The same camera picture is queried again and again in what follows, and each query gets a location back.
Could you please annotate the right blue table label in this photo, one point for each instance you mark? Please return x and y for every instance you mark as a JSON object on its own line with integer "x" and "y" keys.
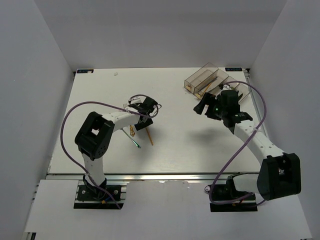
{"x": 233, "y": 69}

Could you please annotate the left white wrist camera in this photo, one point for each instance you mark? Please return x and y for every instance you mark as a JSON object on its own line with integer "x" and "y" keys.
{"x": 135, "y": 100}

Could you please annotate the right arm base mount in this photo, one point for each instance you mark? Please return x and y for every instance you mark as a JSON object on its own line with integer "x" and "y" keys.
{"x": 221, "y": 193}

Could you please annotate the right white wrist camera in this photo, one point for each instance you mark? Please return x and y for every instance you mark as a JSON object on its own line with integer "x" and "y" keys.
{"x": 223, "y": 87}

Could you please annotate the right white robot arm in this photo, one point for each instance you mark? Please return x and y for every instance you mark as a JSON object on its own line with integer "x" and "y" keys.
{"x": 280, "y": 172}

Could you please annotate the clear compartment organizer tray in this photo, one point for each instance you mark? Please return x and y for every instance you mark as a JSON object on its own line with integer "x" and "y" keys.
{"x": 202, "y": 77}

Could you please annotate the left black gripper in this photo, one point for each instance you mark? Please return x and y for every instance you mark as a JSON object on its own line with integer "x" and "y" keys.
{"x": 139, "y": 126}

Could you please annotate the gold ornate fork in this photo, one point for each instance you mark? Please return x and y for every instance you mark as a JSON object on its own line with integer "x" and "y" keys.
{"x": 131, "y": 127}

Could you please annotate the left blue table label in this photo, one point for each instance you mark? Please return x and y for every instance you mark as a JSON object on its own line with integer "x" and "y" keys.
{"x": 84, "y": 71}

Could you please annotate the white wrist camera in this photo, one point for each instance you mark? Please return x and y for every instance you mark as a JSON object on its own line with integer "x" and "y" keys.
{"x": 223, "y": 87}
{"x": 135, "y": 100}

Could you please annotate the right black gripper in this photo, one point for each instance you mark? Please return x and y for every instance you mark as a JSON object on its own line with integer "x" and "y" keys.
{"x": 205, "y": 100}

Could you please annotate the blue grey chopstick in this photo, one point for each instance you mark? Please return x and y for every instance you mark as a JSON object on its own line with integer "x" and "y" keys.
{"x": 206, "y": 88}

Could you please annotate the blue table label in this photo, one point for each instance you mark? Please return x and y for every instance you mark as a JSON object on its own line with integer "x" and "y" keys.
{"x": 84, "y": 71}
{"x": 233, "y": 69}

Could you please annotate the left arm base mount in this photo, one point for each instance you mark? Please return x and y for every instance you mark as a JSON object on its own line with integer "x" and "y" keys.
{"x": 86, "y": 199}

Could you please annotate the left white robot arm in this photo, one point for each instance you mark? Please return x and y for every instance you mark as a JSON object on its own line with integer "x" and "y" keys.
{"x": 96, "y": 132}

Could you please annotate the iridescent rainbow fork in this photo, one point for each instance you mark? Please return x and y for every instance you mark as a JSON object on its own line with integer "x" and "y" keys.
{"x": 135, "y": 143}

